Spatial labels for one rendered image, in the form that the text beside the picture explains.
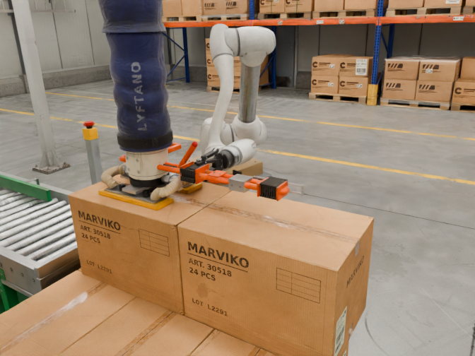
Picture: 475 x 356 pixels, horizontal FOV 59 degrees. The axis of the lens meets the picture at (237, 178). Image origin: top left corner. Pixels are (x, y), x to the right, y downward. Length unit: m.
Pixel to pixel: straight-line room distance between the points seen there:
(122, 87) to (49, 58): 11.10
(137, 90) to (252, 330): 0.98
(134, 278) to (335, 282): 0.89
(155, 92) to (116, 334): 0.92
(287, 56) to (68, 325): 9.50
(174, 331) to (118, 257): 0.40
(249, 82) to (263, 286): 1.17
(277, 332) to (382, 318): 1.25
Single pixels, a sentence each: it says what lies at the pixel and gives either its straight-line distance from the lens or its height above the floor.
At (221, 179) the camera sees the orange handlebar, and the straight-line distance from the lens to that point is 1.56.
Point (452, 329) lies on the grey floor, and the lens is 2.75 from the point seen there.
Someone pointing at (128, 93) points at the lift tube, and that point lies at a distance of 1.67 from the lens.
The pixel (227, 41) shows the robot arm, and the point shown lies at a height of 1.54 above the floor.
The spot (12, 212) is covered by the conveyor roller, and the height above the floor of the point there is 0.53.
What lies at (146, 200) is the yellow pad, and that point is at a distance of 1.72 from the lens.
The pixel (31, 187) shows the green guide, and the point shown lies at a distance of 3.10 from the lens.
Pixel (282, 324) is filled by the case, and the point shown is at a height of 0.68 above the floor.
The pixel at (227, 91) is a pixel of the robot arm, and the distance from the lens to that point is 2.01.
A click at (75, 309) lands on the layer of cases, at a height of 0.54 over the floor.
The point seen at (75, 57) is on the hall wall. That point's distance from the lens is 13.24.
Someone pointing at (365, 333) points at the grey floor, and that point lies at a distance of 2.57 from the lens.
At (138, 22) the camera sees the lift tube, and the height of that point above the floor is 1.63.
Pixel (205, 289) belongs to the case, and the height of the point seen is 0.71.
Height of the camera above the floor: 1.64
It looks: 21 degrees down
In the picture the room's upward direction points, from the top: 2 degrees counter-clockwise
